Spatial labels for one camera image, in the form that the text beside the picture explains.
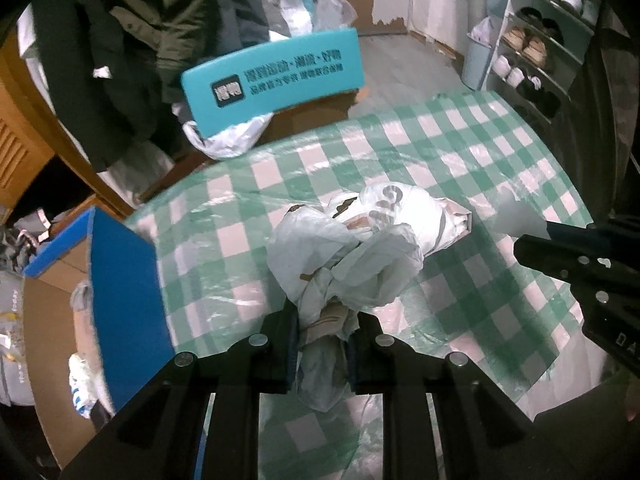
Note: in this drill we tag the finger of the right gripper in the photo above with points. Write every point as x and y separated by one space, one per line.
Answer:
555 254
560 231

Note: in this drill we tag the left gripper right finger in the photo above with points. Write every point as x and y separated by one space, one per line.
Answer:
444 417

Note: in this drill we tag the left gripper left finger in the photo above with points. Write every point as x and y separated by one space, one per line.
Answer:
197 418

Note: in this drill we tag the white plastic bags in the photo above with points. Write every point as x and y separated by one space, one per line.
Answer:
358 252

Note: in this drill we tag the blue rimmed cardboard box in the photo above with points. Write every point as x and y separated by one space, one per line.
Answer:
93 291

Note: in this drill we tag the green checked tablecloth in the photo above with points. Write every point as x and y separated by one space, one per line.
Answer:
211 233

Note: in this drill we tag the shoe rack with shoes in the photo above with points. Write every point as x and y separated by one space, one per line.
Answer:
539 49

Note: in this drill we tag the white plastic bag under box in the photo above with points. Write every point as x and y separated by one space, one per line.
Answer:
229 143

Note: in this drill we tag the teal printed cardboard box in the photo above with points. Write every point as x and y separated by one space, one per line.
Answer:
270 77

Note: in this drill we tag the dark hanging jacket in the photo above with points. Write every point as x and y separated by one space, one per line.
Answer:
113 67

